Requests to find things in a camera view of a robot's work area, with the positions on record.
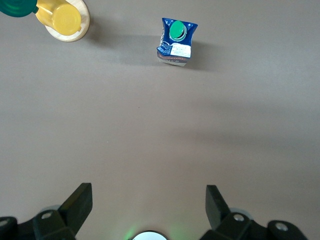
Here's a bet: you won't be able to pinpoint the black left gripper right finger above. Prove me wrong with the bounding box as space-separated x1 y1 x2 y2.
202 184 270 240

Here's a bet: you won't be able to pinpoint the wooden cup stand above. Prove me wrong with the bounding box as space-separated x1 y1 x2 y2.
44 0 91 43

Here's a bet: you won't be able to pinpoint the yellow plastic cup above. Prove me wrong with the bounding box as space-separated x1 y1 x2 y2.
34 0 83 36

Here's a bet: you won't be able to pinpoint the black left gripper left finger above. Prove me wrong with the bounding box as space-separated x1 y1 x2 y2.
32 182 94 240

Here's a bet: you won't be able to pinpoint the dark green plastic cup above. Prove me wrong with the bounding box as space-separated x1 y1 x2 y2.
0 0 40 19

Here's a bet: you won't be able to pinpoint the blue milk carton green cap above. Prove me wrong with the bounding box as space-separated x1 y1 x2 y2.
156 17 199 67

